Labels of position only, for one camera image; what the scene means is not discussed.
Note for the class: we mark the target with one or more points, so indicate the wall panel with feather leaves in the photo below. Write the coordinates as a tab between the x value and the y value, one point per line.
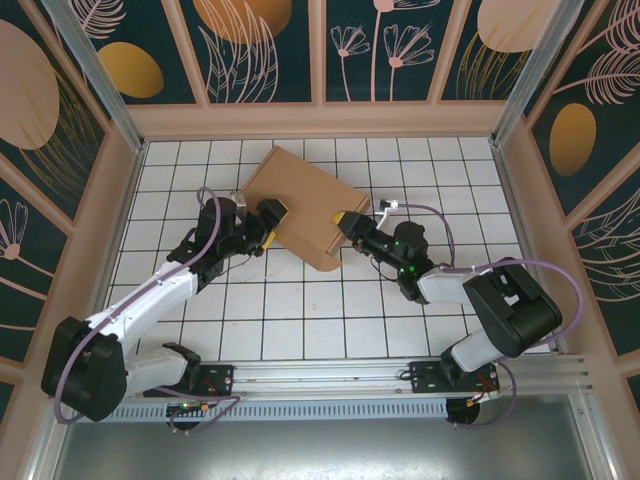
615	125

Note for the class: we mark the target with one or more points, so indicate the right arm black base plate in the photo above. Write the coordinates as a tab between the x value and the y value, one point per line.
425	377

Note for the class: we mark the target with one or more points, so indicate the wall panel with orange oval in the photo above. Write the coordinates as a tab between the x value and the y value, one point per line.
165	50

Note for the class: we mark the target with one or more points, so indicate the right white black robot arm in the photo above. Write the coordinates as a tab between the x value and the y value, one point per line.
510	305

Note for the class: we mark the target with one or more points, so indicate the wall panel with pink flowers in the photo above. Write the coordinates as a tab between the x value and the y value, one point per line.
415	90

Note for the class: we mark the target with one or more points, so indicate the wall panel with fern outlines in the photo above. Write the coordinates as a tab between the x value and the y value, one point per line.
620	275

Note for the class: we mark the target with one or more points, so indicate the grey metal sheet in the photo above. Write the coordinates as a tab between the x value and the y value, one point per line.
325	450

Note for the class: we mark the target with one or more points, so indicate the wall panel with leaf sprigs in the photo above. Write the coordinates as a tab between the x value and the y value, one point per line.
295	50

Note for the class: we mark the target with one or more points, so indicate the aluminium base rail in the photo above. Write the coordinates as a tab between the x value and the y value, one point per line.
325	375

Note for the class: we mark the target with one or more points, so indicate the wall panel with flower outline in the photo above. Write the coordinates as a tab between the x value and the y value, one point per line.
25	300

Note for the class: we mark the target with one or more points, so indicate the aluminium side rail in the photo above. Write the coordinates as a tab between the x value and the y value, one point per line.
136	160
504	175

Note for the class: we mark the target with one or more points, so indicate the wall panel with large pink oval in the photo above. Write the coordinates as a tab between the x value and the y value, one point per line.
30	100

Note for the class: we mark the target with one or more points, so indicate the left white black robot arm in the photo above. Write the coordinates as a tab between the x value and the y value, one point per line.
150	298

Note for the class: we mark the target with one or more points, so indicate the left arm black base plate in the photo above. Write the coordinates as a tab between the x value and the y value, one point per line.
220	377

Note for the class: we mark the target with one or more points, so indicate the aluminium frame post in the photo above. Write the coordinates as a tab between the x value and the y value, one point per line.
521	105
96	75

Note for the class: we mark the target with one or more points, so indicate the brown cardboard box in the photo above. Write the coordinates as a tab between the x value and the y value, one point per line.
300	200

